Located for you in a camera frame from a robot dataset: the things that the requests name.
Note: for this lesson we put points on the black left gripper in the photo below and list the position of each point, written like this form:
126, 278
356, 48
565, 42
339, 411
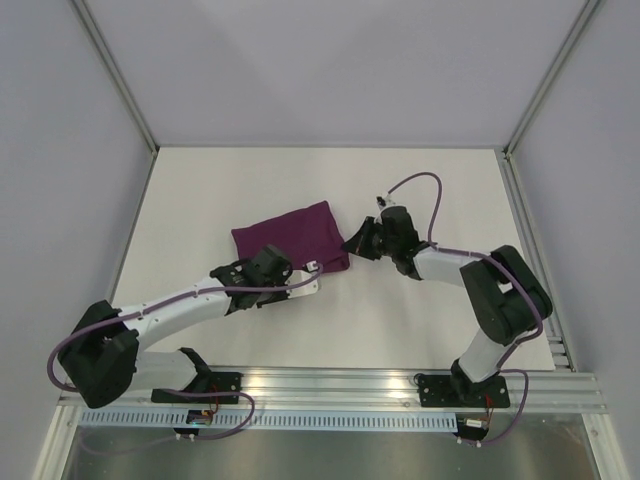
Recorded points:
280, 296

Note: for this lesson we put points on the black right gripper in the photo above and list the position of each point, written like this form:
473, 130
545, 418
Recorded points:
372, 239

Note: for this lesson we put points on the purple cloth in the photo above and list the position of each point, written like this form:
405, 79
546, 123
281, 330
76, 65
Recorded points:
304, 235

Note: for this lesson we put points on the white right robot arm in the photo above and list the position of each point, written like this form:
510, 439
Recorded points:
508, 301

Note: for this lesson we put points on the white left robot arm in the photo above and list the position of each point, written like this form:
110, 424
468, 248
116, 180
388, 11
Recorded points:
110, 353

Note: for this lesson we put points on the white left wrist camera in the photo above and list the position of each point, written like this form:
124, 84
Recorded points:
305, 280

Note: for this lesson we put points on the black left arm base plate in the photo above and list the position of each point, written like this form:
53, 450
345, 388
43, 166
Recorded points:
215, 382

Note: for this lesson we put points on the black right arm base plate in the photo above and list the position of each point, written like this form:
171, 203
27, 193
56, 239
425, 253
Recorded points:
448, 391

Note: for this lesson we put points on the right aluminium frame post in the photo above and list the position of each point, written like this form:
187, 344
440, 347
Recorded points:
569, 44

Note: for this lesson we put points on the aluminium frame post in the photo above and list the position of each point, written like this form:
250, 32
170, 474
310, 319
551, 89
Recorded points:
99, 43
569, 44

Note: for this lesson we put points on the slotted cable duct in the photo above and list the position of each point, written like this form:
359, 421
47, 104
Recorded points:
298, 420

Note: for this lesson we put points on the aluminium front rail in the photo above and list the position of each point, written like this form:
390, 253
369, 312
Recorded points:
316, 389

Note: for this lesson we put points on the left aluminium frame post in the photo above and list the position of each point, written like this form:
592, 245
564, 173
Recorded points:
99, 43

